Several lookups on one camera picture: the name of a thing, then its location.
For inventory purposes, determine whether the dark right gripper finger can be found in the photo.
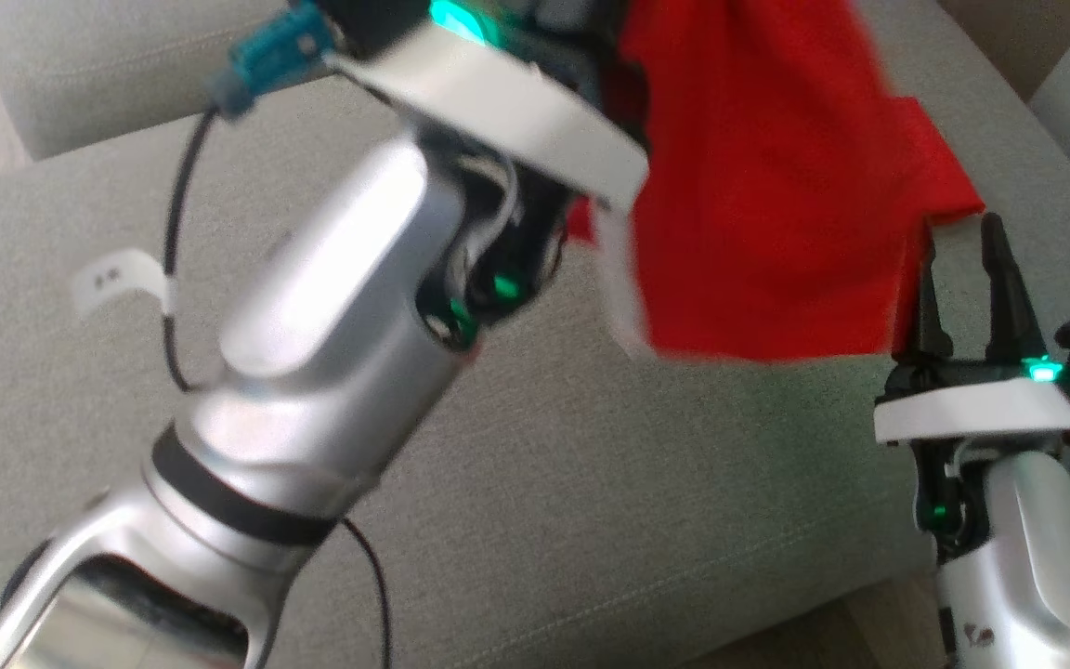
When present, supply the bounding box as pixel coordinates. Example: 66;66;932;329
897;223;954;365
981;212;1047;363

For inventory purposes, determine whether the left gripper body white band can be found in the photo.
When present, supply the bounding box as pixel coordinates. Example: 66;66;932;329
326;0;652;349

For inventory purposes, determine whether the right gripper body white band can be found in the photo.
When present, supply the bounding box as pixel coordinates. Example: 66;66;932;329
872;358;1070;558

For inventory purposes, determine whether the red jersey with striped trim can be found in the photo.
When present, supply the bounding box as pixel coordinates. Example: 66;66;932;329
568;0;986;363

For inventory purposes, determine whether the large grey sofa seat cushion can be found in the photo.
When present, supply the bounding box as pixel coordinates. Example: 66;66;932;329
0;0;1070;669

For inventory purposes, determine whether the teal left cable connector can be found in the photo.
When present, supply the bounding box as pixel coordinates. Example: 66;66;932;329
205;5;336;120

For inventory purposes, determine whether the white cable label tag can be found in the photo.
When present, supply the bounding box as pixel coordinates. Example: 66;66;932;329
71;249;172;321

